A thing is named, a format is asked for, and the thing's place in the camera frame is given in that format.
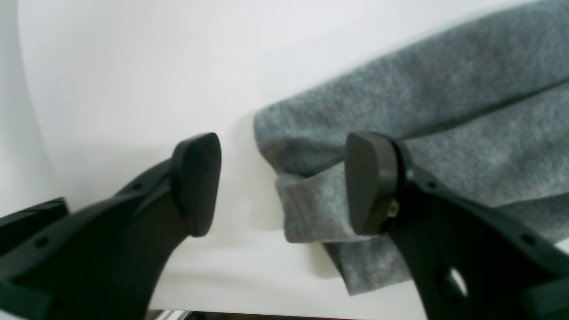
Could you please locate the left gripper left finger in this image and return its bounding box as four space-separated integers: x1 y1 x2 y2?
0 133 222 320

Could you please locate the grey T-shirt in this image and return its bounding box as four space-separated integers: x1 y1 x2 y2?
253 0 569 296

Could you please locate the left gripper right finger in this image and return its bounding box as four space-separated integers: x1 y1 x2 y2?
344 132 569 320

